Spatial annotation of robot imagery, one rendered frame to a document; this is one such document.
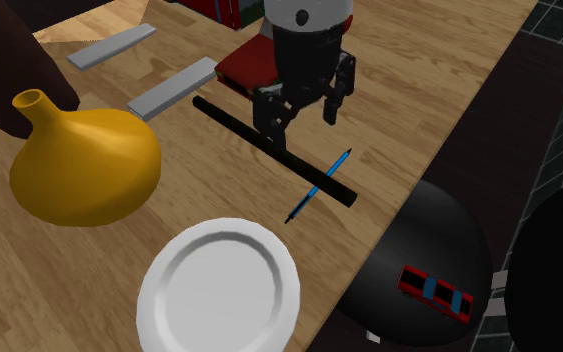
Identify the long black rod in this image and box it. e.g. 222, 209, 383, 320
191, 94, 360, 209

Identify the red book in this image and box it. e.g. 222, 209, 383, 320
213, 14, 355, 103

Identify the dark brown rounded object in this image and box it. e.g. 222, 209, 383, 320
0, 0, 82, 141

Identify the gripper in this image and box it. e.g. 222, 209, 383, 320
253, 20, 358, 153

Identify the yellow round vase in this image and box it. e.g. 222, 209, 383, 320
8, 88, 163, 228

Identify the blue pen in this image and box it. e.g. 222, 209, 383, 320
283, 147, 354, 226

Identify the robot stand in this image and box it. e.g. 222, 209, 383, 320
175, 0, 266, 32

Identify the red toy bus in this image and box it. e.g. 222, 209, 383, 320
396, 264, 475, 325

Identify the white plate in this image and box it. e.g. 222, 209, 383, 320
135, 216, 302, 352

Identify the grey flat bar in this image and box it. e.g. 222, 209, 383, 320
65, 22, 158, 73
125, 55, 219, 123

